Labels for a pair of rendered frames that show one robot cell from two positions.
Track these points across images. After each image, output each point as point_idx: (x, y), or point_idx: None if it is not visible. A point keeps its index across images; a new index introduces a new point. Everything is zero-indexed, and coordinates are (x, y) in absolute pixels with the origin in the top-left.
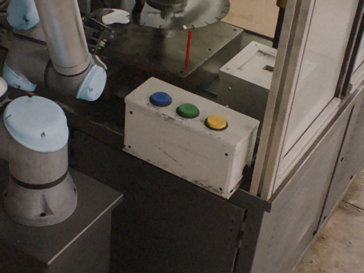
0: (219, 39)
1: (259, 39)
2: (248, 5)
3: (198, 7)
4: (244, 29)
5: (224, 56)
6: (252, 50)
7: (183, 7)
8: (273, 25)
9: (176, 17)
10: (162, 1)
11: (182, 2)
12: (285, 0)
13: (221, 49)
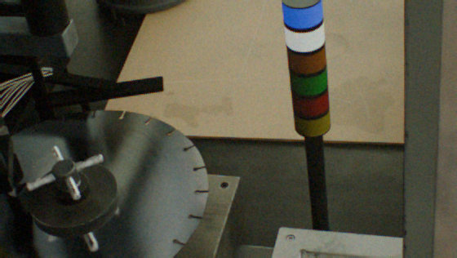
0: (204, 225)
1: (263, 152)
2: (211, 75)
3: (144, 199)
4: (228, 139)
5: (225, 251)
6: (290, 256)
7: (115, 213)
8: (276, 106)
9: (111, 252)
10: (69, 217)
11: (110, 202)
12: (314, 123)
13: (218, 249)
